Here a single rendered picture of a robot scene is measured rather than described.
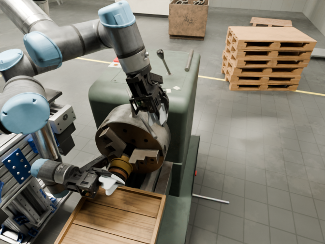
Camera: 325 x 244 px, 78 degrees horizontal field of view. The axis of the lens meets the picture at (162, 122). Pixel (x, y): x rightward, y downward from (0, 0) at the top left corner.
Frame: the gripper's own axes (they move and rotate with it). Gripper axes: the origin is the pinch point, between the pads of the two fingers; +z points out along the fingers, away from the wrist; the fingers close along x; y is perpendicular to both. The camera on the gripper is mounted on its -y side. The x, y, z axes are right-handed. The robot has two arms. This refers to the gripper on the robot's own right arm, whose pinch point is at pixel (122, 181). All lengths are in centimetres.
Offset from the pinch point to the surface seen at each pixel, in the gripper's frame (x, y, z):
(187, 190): -55, -36, 23
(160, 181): -21.9, -17.5, 9.5
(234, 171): -109, -104, 66
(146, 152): 2.8, -13.4, 5.3
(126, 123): 14.9, -15.2, -2.4
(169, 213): -54, -18, 14
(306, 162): -110, -134, 141
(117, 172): 3.2, -1.4, -2.1
